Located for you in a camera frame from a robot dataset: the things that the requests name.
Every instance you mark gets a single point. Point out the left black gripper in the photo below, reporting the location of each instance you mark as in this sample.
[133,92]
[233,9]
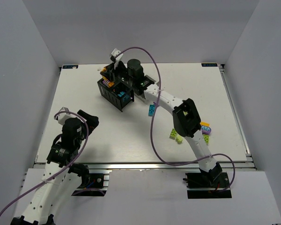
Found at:
[89,120]

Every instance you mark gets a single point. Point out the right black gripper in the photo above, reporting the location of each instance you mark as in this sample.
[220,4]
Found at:
[110,71]

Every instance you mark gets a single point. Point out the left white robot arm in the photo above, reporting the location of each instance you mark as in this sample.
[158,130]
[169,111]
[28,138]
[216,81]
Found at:
[61,176]

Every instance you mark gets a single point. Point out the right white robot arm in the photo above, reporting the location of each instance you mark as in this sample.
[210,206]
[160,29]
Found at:
[186,121]

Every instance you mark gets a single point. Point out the black slotted container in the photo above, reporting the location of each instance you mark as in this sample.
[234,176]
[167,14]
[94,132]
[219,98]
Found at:
[111,93]

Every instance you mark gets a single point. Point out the white slotted container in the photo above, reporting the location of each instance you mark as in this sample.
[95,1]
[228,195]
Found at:
[139,89]

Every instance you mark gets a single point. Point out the teal long lego brick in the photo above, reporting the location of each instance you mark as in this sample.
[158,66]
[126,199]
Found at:
[151,110]

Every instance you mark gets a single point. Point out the green lego brick centre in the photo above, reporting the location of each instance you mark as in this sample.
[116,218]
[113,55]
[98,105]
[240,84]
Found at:
[173,134]

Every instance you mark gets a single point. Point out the pale green lego brick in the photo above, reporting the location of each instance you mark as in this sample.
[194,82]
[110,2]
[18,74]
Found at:
[179,139]

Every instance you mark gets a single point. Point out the orange lego brick right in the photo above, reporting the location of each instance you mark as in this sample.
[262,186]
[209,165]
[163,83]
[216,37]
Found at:
[205,124]

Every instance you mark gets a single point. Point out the purple paw print piece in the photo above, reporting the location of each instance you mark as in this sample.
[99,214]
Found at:
[206,130]

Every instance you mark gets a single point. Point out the green lego brick lower right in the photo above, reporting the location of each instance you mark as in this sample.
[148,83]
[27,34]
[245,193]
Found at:
[206,138]

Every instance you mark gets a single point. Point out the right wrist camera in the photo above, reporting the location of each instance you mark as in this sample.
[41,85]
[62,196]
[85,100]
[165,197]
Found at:
[116,56]

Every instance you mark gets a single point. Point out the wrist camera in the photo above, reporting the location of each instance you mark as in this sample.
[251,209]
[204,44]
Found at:
[62,116]
[116,56]

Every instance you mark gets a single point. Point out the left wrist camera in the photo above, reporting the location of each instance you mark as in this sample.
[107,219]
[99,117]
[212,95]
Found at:
[62,116]

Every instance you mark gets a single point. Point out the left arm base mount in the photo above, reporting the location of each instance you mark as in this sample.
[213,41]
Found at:
[93,181]

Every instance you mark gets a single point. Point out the aluminium rail front edge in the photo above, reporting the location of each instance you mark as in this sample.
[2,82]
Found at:
[137,166]

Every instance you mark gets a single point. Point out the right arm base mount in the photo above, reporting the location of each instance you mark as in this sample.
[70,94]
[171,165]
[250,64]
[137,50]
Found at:
[199,187]

